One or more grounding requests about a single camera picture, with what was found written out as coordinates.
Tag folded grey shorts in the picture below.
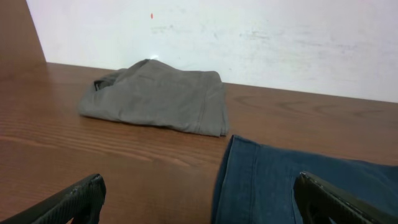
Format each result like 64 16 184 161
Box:
78 59 229 137

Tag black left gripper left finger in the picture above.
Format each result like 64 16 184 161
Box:
1 174 106 224

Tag dark blue denim shorts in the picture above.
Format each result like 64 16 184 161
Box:
211 135 397 223

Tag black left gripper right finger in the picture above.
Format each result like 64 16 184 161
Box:
294 172 397 224

